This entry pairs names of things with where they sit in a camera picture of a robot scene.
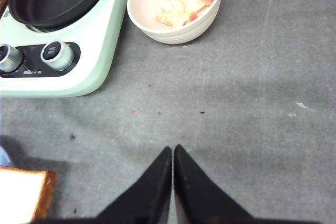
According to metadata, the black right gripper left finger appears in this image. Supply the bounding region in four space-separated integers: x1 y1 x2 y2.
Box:
97 146 172 223

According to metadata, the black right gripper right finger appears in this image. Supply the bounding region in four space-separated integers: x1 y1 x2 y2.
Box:
174 144 260 223

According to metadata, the pink cooked shrimp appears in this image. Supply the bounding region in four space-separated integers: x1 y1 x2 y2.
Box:
184 0 214 24
155 0 185 28

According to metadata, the beige ribbed bowl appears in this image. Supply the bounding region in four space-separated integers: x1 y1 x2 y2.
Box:
127 0 221 45

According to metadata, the mint green breakfast maker base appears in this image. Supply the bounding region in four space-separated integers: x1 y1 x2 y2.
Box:
1 0 127 97

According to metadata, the blue plastic plate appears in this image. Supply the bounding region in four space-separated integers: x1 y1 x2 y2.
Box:
0 146 13 167

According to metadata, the silver right control knob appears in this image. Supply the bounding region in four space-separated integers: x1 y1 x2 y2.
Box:
40 40 75 71

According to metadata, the silver control knob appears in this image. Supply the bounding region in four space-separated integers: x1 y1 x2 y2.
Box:
40 40 75 71
1 44 24 73

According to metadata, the silver left control knob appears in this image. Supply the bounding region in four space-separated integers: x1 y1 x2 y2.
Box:
1 44 24 73

